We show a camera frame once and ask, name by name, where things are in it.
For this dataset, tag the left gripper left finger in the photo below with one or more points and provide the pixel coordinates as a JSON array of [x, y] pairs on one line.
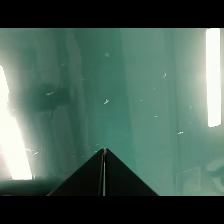
[[87, 180]]

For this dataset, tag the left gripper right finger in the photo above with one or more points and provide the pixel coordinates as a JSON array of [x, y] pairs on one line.
[[123, 180]]

